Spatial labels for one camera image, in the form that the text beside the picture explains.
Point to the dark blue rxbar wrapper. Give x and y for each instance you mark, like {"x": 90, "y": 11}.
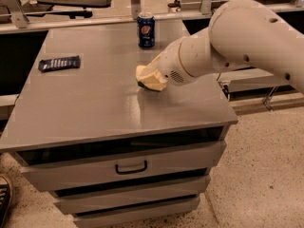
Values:
{"x": 59, "y": 63}

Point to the metal frame rail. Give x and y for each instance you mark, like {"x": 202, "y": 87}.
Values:
{"x": 14, "y": 19}

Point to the grey drawer cabinet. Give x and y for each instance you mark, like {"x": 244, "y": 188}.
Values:
{"x": 99, "y": 110}

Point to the black drawer handle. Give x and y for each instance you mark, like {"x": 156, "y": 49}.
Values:
{"x": 131, "y": 169}

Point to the yellow sponge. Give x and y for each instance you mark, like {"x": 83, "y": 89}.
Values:
{"x": 150, "y": 77}

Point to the black sneaker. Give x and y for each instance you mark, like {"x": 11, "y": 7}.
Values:
{"x": 6, "y": 193}

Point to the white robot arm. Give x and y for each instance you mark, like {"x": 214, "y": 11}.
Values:
{"x": 241, "y": 33}

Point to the blue pepsi can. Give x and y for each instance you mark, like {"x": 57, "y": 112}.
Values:
{"x": 146, "y": 30}

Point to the bottom grey drawer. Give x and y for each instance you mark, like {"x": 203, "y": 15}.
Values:
{"x": 165, "y": 208}

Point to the top grey drawer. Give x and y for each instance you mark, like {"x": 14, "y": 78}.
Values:
{"x": 84, "y": 172}

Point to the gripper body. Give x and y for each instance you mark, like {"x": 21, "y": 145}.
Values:
{"x": 170, "y": 64}

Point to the grey drawer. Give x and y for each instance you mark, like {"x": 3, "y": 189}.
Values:
{"x": 84, "y": 172}
{"x": 161, "y": 190}
{"x": 165, "y": 208}

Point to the middle grey drawer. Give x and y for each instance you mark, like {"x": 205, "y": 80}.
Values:
{"x": 161, "y": 190}

